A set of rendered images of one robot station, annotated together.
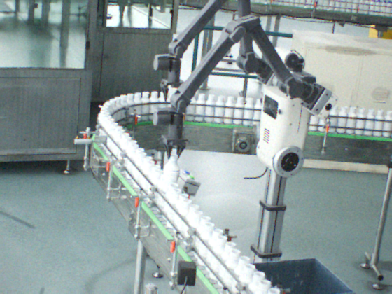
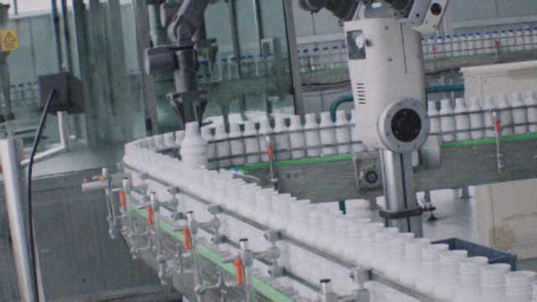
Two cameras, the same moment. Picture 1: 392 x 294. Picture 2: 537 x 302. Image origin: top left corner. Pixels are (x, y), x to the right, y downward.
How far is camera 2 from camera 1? 111 cm
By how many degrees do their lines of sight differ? 15
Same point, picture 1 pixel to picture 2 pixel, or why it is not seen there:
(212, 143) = (326, 188)
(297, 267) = not seen: hidden behind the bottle
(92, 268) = not seen: outside the picture
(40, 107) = (96, 228)
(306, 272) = not seen: hidden behind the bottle
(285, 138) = (388, 85)
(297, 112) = (397, 39)
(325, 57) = (511, 87)
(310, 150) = (481, 169)
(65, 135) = (142, 266)
